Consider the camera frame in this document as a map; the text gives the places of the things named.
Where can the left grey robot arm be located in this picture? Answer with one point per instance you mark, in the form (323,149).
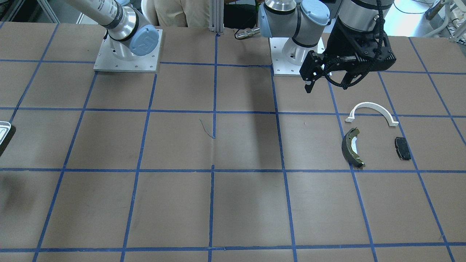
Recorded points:
(304,21)

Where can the person in beige shirt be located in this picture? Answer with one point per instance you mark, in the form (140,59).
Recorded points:
(177,13)

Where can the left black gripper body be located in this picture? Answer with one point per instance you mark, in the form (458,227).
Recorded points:
(341,39)

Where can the olive green brake shoe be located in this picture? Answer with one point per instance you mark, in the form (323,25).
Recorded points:
(349,148)

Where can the aluminium frame post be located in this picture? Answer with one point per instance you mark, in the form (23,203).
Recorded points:
(216,16)

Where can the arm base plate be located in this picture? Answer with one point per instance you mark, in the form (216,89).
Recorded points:
(287,57)
(116,57)

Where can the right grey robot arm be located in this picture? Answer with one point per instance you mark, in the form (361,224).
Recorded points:
(124,24)

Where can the silver ribbed metal tray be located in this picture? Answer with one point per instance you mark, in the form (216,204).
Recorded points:
(7,132)

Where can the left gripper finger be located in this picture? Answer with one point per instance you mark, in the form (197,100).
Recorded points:
(312,69)
(353,78)

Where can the silver metal cylinder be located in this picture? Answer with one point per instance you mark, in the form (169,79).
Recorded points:
(248,33)

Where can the black brake pad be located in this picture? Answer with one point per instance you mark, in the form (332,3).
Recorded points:
(402,148)

